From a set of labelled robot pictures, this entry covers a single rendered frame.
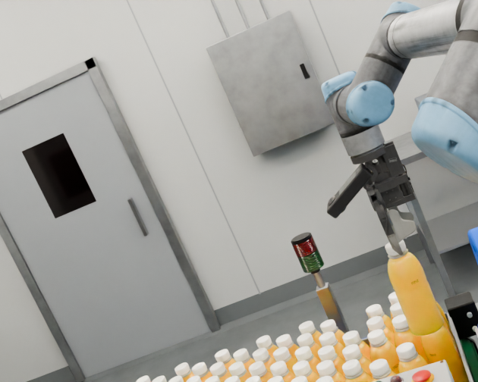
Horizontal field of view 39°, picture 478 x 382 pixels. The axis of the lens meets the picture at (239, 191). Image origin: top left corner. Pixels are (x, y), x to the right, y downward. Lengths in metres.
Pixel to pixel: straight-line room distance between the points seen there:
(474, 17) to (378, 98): 0.36
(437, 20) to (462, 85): 0.22
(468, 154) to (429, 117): 0.06
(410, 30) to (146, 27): 3.91
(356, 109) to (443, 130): 0.38
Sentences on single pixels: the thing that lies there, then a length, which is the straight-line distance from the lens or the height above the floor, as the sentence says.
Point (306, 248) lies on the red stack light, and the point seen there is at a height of 1.23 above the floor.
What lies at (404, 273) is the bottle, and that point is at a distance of 1.37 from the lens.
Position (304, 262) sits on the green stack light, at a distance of 1.93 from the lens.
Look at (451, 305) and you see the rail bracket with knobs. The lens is 1.83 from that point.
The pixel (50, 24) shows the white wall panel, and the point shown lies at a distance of 5.11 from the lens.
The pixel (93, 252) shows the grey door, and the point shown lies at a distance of 5.23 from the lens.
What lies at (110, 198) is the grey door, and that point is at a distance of 5.08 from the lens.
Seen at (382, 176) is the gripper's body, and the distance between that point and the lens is 1.33.
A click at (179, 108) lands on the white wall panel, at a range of 4.89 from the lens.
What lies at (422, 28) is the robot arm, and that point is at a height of 1.71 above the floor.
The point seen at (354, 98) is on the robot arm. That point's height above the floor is 1.64.
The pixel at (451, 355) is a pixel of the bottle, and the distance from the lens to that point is 1.62.
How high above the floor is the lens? 1.77
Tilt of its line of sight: 10 degrees down
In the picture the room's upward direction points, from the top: 24 degrees counter-clockwise
